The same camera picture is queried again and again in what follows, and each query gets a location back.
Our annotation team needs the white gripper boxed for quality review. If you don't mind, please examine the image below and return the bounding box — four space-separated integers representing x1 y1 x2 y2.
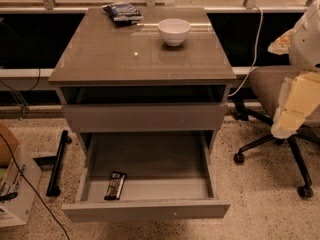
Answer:
268 0 320 139

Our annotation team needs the closed grey upper drawer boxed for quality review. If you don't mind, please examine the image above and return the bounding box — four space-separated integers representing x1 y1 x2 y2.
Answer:
63 104 227 132

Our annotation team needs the open grey bottom drawer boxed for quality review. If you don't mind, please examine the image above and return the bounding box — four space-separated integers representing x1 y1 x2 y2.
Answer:
62 132 230 222

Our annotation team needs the grey drawer cabinet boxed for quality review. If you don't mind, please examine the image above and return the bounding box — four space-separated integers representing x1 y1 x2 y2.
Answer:
49 7 235 149

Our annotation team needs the brown office chair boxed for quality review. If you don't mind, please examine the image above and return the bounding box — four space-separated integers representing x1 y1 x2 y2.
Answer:
233 65 320 199

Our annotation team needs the white ceramic bowl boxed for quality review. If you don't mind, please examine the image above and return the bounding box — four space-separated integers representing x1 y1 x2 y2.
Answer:
158 18 191 46

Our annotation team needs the blue snack bag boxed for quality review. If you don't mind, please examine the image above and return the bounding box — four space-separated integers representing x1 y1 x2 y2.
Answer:
102 2 143 24

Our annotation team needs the black bar on floor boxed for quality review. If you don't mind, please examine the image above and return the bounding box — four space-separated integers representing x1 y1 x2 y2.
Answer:
46 130 72 197

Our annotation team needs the brown cardboard box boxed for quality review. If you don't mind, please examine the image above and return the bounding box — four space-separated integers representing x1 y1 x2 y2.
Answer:
0 123 19 167

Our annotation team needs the white cardboard box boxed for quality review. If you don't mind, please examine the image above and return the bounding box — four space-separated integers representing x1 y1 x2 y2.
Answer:
0 145 42 227

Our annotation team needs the white cable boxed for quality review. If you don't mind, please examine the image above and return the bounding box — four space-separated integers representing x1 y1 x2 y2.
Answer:
227 4 264 98

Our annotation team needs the black cable on floor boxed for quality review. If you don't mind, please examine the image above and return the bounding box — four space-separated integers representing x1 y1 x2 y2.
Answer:
0 133 71 240

